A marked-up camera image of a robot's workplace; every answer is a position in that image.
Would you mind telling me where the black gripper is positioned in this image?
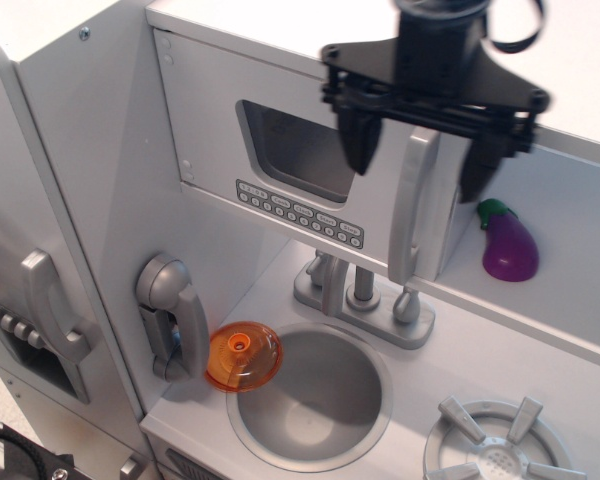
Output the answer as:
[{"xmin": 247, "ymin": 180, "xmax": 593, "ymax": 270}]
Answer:
[{"xmin": 321, "ymin": 1, "xmax": 550, "ymax": 204}]

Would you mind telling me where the grey microwave door handle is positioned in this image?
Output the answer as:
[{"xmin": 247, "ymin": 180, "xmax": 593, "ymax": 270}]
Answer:
[{"xmin": 387, "ymin": 127, "xmax": 440, "ymax": 285}]

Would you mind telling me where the white microwave door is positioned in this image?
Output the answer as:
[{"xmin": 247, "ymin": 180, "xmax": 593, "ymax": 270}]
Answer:
[{"xmin": 152, "ymin": 27, "xmax": 469, "ymax": 282}]

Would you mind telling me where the purple toy eggplant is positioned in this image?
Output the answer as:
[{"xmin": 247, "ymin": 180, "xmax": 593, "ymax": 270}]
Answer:
[{"xmin": 477, "ymin": 199, "xmax": 540, "ymax": 282}]

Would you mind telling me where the grey toy faucet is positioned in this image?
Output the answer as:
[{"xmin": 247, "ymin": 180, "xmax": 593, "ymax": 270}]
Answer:
[{"xmin": 294, "ymin": 251, "xmax": 436, "ymax": 350}]

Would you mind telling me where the grey round sink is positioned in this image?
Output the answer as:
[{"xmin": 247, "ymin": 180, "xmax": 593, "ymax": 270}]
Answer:
[{"xmin": 226, "ymin": 323, "xmax": 393, "ymax": 473}]

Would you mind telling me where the orange transparent lid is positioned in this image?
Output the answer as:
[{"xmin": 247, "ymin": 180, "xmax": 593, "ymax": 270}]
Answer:
[{"xmin": 205, "ymin": 321, "xmax": 283, "ymax": 393}]

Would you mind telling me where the grey stove burner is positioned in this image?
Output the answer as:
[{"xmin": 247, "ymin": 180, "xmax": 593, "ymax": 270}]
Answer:
[{"xmin": 423, "ymin": 396, "xmax": 588, "ymax": 479}]

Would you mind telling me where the grey toy telephone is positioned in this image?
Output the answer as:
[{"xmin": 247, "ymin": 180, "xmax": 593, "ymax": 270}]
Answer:
[{"xmin": 135, "ymin": 253, "xmax": 210, "ymax": 383}]

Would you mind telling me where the grey ice dispenser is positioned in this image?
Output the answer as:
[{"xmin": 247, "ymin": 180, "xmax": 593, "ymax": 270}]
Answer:
[{"xmin": 0, "ymin": 305, "xmax": 90, "ymax": 404}]

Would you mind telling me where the black cable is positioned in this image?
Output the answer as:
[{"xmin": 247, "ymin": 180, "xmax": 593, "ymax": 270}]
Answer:
[{"xmin": 482, "ymin": 0, "xmax": 549, "ymax": 55}]

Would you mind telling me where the grey fridge door handle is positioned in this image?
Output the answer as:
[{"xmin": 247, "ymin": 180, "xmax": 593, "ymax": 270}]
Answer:
[{"xmin": 20, "ymin": 249, "xmax": 91, "ymax": 364}]

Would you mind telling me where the grey oven handle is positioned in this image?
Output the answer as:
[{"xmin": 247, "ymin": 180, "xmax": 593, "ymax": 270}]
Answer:
[{"xmin": 119, "ymin": 456, "xmax": 143, "ymax": 480}]

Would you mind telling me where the black bracket with screw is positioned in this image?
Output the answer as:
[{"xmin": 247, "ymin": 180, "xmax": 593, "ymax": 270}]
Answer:
[{"xmin": 0, "ymin": 422, "xmax": 88, "ymax": 479}]

